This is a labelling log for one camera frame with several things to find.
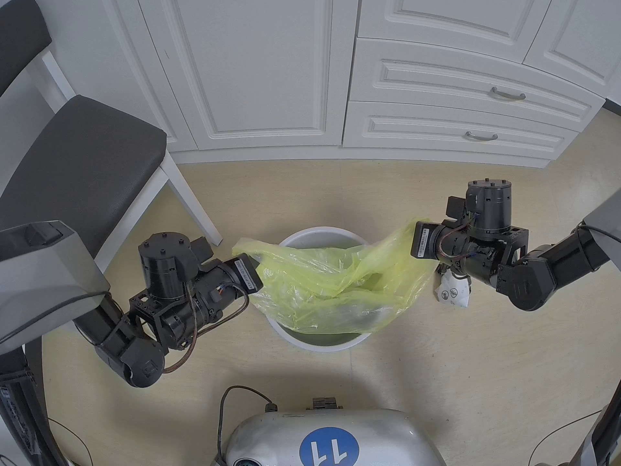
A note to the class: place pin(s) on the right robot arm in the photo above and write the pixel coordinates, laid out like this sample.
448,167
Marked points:
490,207

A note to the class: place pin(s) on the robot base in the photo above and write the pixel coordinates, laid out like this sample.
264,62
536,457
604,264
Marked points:
330,435

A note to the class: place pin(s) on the white printed wrapper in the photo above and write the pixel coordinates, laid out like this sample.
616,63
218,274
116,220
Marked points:
453,294

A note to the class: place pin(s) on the white wardrobe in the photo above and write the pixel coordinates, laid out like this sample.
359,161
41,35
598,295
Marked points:
271,56

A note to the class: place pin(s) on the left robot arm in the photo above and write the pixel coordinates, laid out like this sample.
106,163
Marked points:
43,270

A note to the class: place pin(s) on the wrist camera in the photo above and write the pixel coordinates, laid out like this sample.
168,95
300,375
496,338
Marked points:
201,249
456,207

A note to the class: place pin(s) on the dark grey white chair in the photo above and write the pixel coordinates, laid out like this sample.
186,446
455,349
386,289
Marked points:
82,163

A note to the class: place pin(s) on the white trash bin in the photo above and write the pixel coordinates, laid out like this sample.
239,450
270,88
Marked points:
320,343

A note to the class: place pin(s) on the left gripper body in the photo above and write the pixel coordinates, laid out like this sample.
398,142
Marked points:
228,279

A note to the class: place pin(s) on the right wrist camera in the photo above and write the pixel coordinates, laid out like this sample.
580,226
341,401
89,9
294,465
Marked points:
456,207

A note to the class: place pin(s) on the yellow plastic bag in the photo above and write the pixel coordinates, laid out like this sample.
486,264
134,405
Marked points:
339,279

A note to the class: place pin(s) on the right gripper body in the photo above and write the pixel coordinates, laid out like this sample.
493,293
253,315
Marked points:
449,243

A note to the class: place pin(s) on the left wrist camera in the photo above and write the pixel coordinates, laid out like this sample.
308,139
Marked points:
201,249

